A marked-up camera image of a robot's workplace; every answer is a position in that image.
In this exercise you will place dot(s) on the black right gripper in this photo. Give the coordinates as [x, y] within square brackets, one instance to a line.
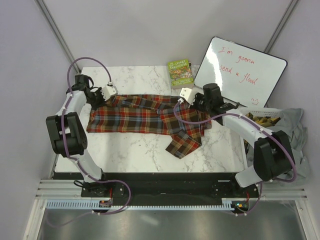
[194, 105]

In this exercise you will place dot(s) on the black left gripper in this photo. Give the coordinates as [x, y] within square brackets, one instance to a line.
[94, 107]

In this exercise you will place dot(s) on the red brown plaid shirt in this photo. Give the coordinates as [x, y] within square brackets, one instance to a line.
[152, 114]

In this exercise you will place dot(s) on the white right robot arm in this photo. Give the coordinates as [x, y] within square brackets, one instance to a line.
[273, 158]

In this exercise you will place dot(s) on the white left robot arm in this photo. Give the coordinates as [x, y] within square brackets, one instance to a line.
[66, 133]

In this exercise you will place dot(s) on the green treehouse paperback book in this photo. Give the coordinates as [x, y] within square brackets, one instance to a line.
[180, 74]

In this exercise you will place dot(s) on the black framed whiteboard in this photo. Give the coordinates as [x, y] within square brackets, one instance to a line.
[243, 74]

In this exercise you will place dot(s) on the white plastic laundry basket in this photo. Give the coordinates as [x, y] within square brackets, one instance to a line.
[256, 112]

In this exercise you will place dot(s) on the grey crumpled shirt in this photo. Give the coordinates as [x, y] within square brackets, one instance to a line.
[290, 123]

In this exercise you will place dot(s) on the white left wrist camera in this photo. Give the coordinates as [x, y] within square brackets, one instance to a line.
[108, 91]

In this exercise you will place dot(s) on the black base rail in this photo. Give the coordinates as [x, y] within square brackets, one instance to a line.
[187, 188]

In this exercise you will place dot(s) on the white slotted cable duct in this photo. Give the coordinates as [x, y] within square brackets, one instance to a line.
[89, 204]

